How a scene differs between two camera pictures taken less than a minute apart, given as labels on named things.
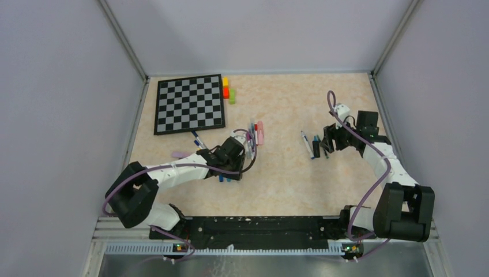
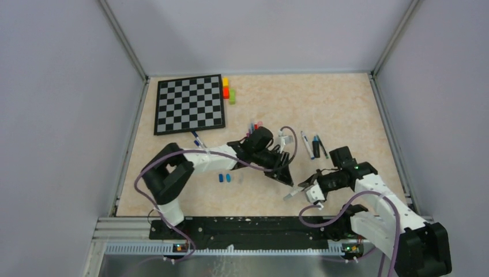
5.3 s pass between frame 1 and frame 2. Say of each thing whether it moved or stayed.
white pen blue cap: stayed
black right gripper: moved
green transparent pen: stayed
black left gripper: moved
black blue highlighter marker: stayed
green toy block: stayed
